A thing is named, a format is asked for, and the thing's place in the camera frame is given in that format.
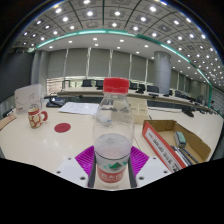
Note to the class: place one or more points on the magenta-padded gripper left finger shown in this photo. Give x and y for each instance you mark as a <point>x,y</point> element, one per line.
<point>71,168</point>

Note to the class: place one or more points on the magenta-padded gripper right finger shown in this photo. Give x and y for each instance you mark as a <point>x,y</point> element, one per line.
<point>150,168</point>

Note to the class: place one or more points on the clear red-capped water bottle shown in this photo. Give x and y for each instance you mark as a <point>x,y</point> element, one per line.
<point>113,133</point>

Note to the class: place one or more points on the red-sided open cardboard box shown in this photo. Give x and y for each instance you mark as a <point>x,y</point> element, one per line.
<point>160,140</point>

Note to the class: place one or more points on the flat round red coaster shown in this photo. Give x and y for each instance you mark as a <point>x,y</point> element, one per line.
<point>62,127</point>

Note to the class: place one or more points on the grey whiteboard eraser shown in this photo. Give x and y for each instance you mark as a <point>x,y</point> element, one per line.
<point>180,139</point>

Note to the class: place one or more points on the white printed paper sheet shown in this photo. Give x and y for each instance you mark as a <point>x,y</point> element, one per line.
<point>78,108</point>

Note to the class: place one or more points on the red floral mug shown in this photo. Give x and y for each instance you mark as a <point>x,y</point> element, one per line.
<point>35,118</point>

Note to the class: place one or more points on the black desk phone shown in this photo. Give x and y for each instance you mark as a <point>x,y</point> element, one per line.
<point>55,102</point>

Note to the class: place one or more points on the long curved conference table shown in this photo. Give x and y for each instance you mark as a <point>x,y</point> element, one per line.
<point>80,91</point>

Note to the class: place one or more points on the row of black office chairs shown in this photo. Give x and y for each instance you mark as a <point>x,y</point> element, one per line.
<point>146,87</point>

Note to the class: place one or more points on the white paper ream box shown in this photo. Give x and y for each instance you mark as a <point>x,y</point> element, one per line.
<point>28,98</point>

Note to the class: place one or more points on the group of ceiling lights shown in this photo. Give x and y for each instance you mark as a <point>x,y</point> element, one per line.
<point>117,13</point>

